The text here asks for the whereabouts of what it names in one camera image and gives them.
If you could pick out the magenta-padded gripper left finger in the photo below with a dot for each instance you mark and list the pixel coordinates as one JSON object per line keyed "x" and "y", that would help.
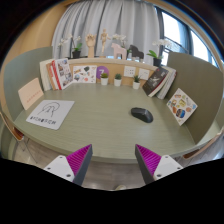
{"x": 76, "y": 160}

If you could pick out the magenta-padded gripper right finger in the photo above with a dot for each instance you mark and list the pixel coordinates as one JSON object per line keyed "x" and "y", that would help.
{"x": 150, "y": 160}

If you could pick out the black computer mouse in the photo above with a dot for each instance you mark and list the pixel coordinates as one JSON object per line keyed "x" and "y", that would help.
{"x": 141, "y": 115}

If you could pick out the white mouse pad line drawing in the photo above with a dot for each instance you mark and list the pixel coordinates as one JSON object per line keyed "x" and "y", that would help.
{"x": 50, "y": 115}

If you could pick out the colourful food sticker sheet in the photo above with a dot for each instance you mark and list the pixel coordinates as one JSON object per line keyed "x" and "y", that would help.
{"x": 181, "y": 106}

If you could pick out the wooden chair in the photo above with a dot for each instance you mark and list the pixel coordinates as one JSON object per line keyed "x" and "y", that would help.
{"x": 15, "y": 131}

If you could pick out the small plant in white pot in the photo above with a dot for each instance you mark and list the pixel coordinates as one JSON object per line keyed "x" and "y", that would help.
{"x": 117, "y": 82}
{"x": 104, "y": 81}
{"x": 136, "y": 84}

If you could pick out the white books stack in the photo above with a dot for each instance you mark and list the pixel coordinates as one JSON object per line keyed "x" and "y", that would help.
{"x": 168, "y": 83}

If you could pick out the dark book red edge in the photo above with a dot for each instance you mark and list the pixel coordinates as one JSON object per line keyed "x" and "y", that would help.
{"x": 155, "y": 81}

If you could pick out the peach card red lettering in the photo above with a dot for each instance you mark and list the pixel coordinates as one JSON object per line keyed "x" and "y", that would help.
{"x": 30, "y": 93}

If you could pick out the white book with red spine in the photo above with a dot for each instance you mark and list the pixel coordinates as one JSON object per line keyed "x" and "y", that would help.
{"x": 54, "y": 78}

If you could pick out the white sticker sheet small pictures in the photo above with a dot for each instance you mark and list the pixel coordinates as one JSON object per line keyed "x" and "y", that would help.
{"x": 84, "y": 74}

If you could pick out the red-spined picture book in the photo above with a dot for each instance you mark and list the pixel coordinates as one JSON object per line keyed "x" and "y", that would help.
{"x": 64, "y": 72}

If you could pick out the brown book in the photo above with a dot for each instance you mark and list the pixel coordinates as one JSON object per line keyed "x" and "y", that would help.
{"x": 49, "y": 76}

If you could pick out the thick white book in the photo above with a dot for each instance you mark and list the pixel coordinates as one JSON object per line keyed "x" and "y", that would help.
{"x": 44, "y": 75}

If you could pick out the green felt desk partition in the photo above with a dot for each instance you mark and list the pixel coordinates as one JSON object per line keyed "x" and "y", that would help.
{"x": 23, "y": 66}
{"x": 203, "y": 83}

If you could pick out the white orchid in black pot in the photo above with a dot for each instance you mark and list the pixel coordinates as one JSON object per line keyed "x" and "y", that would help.
{"x": 157, "y": 61}
{"x": 76, "y": 53}
{"x": 120, "y": 37}

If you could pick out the dark wooden horse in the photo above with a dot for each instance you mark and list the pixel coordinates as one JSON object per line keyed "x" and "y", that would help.
{"x": 136, "y": 52}

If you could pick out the pink wooden horse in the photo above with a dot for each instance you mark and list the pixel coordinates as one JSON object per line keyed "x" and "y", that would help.
{"x": 119, "y": 51}

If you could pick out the wooden hand model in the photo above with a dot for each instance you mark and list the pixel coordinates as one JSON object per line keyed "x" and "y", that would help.
{"x": 90, "y": 43}

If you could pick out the wooden mannequin figure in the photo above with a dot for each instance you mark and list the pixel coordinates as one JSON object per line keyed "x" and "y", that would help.
{"x": 104, "y": 38}

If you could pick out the dark-framed window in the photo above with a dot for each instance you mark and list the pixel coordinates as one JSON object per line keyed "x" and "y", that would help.
{"x": 173, "y": 33}

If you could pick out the grey white curtain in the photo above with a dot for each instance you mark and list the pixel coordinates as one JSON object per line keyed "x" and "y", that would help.
{"x": 110, "y": 16}

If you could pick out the white wall socket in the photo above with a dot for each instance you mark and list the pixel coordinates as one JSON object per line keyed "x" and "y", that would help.
{"x": 129, "y": 71}
{"x": 144, "y": 74}

